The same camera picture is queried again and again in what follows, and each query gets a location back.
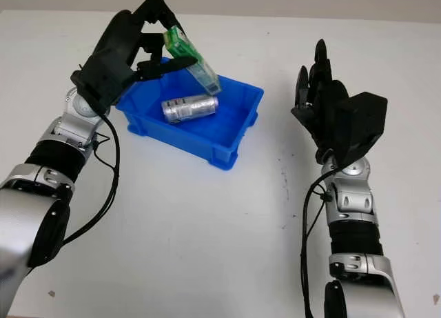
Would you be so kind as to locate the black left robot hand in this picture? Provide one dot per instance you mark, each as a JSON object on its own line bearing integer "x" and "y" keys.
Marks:
{"x": 117, "y": 38}

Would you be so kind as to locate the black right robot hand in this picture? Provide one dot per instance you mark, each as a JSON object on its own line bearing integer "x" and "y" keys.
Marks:
{"x": 324, "y": 114}

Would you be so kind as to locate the green snack packet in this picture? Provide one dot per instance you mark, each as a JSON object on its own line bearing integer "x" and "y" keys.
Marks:
{"x": 203, "y": 73}

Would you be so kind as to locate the purple roll of bags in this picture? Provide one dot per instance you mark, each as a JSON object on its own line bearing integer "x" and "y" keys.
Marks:
{"x": 189, "y": 108}

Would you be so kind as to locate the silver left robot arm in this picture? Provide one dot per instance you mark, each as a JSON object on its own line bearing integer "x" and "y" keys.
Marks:
{"x": 20, "y": 204}

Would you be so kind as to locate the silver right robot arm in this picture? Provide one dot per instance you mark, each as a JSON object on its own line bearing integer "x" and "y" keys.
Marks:
{"x": 355, "y": 204}

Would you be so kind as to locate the blue plastic tray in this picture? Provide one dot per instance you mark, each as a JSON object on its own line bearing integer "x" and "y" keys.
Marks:
{"x": 193, "y": 138}

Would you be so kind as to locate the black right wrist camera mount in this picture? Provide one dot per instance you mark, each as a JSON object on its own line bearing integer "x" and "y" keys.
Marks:
{"x": 361, "y": 125}

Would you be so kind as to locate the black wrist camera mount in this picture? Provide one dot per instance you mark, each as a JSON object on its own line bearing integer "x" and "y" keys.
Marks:
{"x": 361, "y": 125}
{"x": 100, "y": 83}

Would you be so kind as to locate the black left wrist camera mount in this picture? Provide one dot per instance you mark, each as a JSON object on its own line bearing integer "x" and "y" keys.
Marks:
{"x": 100, "y": 83}

